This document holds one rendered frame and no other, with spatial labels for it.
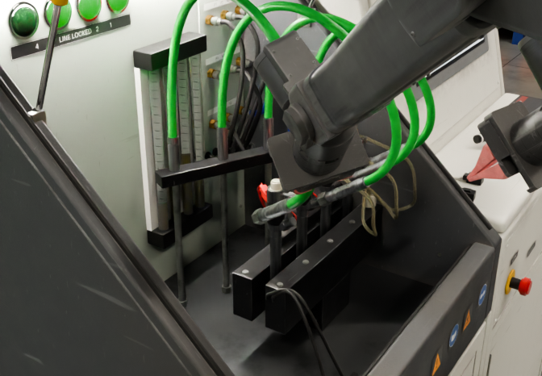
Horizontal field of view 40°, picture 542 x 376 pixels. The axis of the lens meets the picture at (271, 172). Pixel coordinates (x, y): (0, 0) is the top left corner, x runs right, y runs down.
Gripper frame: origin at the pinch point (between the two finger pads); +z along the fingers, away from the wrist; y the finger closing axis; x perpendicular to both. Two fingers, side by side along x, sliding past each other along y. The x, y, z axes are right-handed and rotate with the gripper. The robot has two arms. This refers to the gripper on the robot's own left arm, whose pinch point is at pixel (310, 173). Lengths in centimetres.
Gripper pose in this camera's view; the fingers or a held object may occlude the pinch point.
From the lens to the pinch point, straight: 93.2
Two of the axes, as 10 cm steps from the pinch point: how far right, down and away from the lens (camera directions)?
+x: 3.3, 9.1, -2.4
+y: -9.4, 3.1, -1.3
